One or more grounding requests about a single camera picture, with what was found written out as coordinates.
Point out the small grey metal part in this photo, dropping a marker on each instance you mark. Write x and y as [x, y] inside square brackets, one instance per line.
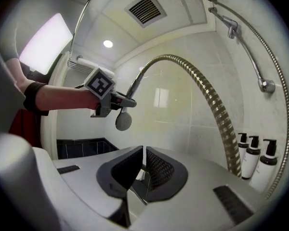
[124, 121]

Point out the ceiling vent grille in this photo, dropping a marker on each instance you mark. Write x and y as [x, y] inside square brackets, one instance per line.
[145, 9]

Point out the chrome shower slide rail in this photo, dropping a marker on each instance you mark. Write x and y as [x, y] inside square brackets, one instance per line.
[250, 56]

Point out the shower hose holder bracket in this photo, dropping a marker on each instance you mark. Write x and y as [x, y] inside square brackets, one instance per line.
[231, 25]

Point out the curved shower curtain rod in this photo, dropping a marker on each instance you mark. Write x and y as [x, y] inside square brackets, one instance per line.
[75, 28]

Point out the towel rack with towels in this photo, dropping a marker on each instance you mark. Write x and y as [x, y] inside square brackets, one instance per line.
[86, 64]

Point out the bright rectangular light panel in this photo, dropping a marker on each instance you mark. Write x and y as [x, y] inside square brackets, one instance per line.
[45, 44]

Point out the person's left forearm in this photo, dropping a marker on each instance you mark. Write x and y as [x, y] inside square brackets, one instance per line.
[69, 97]

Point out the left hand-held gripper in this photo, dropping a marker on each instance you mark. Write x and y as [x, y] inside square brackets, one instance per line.
[100, 83]

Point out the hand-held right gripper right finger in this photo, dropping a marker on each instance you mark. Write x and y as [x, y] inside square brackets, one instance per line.
[166, 174]

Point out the black elastic armband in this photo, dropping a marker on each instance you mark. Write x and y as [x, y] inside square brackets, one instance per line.
[35, 97]

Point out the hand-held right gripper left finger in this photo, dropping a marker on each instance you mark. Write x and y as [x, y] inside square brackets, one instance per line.
[120, 172]

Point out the white shower curtain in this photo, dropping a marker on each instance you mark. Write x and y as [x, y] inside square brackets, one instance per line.
[53, 117]

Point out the round ceiling light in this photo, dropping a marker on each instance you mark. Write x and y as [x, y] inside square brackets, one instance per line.
[107, 43]

